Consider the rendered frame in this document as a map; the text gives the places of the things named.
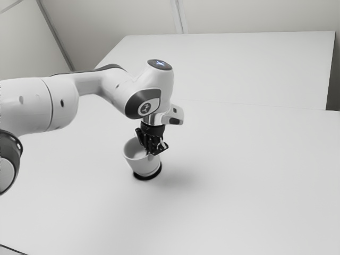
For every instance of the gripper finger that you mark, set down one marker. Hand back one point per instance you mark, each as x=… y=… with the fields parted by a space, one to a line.
x=157 y=146

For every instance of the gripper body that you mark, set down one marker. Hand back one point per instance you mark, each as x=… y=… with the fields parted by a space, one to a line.
x=152 y=131

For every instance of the white mug with black base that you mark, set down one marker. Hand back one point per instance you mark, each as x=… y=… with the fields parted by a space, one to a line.
x=142 y=162

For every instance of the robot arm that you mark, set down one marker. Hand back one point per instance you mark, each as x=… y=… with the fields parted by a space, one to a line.
x=87 y=85

